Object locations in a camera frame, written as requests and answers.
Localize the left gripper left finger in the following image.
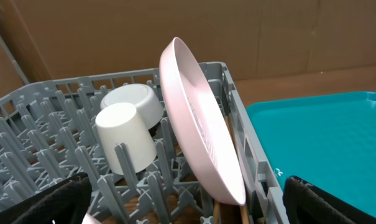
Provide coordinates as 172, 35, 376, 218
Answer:
0, 172, 92, 224

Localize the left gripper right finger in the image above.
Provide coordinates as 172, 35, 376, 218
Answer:
283, 175, 376, 224

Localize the wooden chopstick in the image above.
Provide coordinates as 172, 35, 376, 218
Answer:
224, 116, 250, 224
213, 200, 220, 224

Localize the white plastic cup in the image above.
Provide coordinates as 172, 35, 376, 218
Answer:
95, 103, 157, 175

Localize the grey bowl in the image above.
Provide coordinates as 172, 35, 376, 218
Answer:
100, 83, 164, 132

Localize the large white plate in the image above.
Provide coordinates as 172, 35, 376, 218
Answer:
159, 37, 236, 205

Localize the grey dishwasher rack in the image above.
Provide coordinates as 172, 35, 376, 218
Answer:
0, 61, 290, 224

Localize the teal plastic tray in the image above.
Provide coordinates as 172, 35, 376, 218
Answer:
247, 91, 376, 218

